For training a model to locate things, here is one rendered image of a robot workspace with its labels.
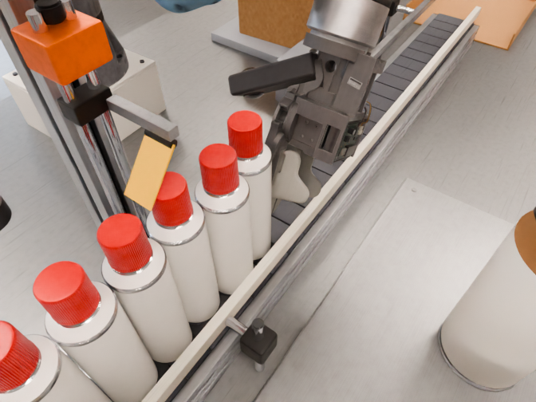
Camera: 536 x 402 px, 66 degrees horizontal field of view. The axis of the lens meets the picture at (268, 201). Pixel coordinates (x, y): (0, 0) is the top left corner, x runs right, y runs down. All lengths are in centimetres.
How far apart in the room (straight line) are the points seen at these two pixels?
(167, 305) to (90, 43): 22
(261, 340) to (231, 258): 9
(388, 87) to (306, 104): 41
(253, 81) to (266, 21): 51
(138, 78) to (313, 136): 41
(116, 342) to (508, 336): 32
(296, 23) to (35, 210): 62
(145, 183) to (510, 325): 32
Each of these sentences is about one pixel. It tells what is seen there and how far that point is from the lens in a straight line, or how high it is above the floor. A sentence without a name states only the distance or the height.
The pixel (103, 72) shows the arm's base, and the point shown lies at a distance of 74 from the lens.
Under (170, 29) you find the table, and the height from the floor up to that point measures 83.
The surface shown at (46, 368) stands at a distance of 33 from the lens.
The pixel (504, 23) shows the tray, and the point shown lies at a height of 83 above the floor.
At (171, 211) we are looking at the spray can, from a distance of 34.
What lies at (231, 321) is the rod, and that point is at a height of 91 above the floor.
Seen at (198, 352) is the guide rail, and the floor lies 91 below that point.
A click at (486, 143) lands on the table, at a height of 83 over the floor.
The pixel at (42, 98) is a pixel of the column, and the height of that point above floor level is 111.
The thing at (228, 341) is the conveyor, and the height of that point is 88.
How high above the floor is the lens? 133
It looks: 49 degrees down
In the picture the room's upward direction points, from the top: straight up
